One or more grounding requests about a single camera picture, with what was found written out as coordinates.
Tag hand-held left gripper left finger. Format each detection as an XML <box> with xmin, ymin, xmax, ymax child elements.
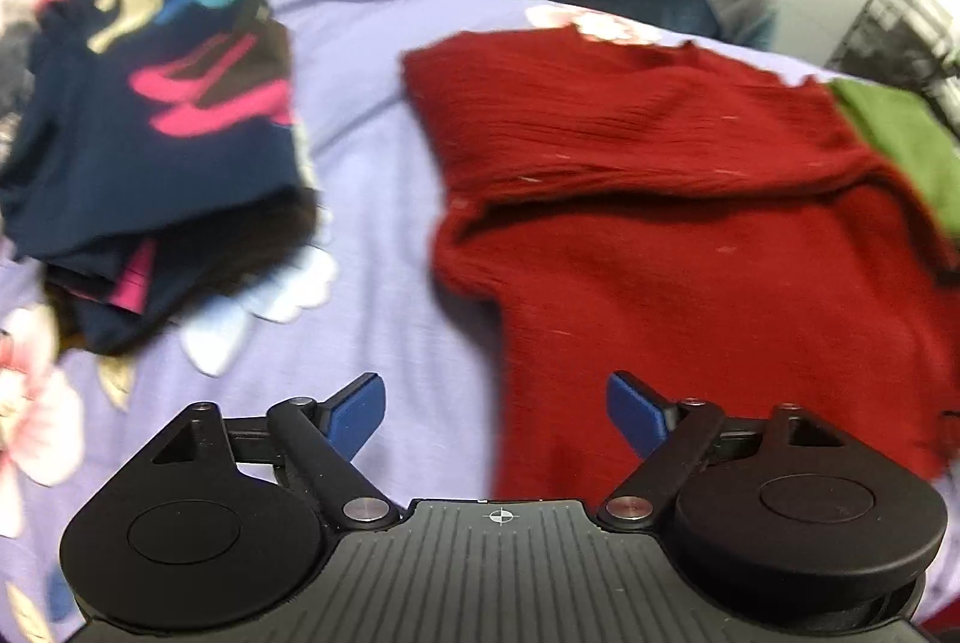
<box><xmin>154</xmin><ymin>373</ymin><xmax>398</xmax><ymax>530</ymax></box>

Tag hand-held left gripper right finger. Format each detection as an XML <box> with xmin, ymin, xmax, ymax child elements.
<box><xmin>598</xmin><ymin>370</ymin><xmax>845</xmax><ymax>530</ymax></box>

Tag red knit sweater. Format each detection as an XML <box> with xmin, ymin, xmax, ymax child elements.
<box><xmin>401</xmin><ymin>29</ymin><xmax>960</xmax><ymax>503</ymax></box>

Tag dark brown garment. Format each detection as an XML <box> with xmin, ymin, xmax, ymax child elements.
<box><xmin>45</xmin><ymin>193</ymin><xmax>328</xmax><ymax>344</ymax></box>

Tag purple floral bed sheet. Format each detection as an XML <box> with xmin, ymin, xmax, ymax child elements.
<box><xmin>0</xmin><ymin>0</ymin><xmax>960</xmax><ymax>643</ymax></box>

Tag navy printed garment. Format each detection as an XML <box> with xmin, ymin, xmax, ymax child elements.
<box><xmin>0</xmin><ymin>0</ymin><xmax>302</xmax><ymax>355</ymax></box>

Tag green fleece cloth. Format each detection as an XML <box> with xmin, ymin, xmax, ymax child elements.
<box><xmin>829</xmin><ymin>79</ymin><xmax>960</xmax><ymax>255</ymax></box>

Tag black wire rack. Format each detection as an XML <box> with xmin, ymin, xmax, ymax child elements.
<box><xmin>825</xmin><ymin>0</ymin><xmax>960</xmax><ymax>113</ymax></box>

